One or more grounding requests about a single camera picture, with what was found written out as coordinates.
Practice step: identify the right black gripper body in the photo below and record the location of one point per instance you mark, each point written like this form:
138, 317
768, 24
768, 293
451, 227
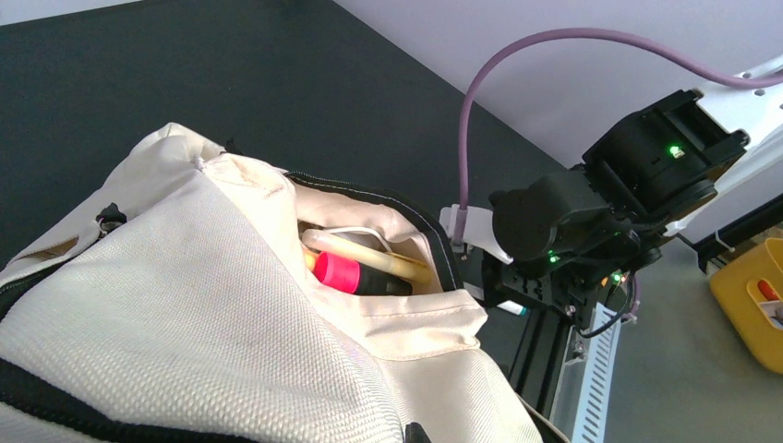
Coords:
563, 235

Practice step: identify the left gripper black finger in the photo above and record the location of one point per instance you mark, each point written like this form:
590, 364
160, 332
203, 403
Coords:
415, 433

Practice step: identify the pink black highlighter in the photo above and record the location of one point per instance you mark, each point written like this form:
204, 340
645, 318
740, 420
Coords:
349, 276

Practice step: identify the yellow highlighter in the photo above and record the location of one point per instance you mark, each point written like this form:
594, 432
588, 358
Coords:
396, 265

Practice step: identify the beige canvas backpack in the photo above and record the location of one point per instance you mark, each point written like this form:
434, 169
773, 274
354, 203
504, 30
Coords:
174, 305

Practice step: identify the orange pastel highlighter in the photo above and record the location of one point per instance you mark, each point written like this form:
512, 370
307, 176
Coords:
310, 257

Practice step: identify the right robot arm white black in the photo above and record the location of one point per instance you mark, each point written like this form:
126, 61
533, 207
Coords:
685, 151

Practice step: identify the white teal marker pen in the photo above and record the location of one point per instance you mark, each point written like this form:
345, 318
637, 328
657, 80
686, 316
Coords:
513, 308

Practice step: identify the yellow plastic bin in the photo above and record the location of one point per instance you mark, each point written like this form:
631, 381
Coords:
749, 291

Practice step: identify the light blue slotted cable duct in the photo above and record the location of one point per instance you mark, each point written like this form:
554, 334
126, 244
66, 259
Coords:
581, 400

